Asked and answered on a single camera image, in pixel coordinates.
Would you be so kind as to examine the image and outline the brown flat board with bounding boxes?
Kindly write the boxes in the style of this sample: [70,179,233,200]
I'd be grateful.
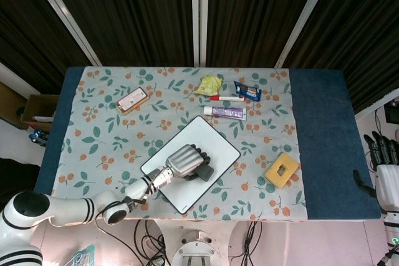
[0,80,29,130]

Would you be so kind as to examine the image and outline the purple toothpaste tube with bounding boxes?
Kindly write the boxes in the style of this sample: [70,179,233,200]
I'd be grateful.
[203,105,248,121]

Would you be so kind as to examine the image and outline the white board with black rim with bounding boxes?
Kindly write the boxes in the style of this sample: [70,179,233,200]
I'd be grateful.
[140,115,241,216]

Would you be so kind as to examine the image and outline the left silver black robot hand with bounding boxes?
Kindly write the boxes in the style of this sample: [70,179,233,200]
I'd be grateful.
[166,143,213,183]

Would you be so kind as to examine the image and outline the open cardboard box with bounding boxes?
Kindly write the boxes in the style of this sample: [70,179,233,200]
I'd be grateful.
[20,93,62,133]

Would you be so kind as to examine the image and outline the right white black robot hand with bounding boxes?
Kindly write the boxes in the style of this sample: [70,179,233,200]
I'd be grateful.
[352,131,399,216]

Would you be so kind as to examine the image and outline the white marker with red cap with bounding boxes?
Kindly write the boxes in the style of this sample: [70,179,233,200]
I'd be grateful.
[209,95,246,103]

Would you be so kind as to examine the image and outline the small blue object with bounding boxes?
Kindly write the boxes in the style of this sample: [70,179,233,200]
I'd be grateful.
[29,130,49,143]

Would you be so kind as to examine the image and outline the yellow green crumpled wrapper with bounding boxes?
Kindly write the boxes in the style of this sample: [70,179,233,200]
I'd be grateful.
[195,74,223,97]

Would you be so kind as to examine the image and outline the yellow sponge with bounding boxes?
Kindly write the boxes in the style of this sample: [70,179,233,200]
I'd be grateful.
[264,153,299,189]

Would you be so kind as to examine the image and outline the grey eraser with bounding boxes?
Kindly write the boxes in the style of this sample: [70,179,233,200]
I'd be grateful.
[195,166,216,183]

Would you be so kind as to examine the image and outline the white frame post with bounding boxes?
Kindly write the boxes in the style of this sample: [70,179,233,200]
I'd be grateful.
[24,0,101,66]
[274,0,338,68]
[191,0,210,67]

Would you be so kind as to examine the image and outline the blue table cover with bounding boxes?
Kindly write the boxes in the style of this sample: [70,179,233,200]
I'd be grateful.
[34,65,382,221]

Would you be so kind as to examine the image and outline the floral tablecloth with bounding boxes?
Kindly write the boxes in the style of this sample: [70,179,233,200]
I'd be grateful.
[49,65,309,221]

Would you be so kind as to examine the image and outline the black cable bundle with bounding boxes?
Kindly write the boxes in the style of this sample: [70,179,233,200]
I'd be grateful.
[229,221,266,266]
[133,219,171,266]

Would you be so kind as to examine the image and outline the teal printed package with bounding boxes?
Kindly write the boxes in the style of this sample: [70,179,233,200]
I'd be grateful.
[70,243,97,266]

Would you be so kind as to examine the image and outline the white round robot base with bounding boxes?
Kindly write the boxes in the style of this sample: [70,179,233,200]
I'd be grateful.
[170,228,224,266]

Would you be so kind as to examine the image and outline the blue cookie packet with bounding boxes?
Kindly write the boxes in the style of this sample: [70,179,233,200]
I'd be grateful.
[233,80,262,102]

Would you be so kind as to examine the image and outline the long black cable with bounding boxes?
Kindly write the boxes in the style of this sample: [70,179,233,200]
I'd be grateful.
[93,216,142,266]

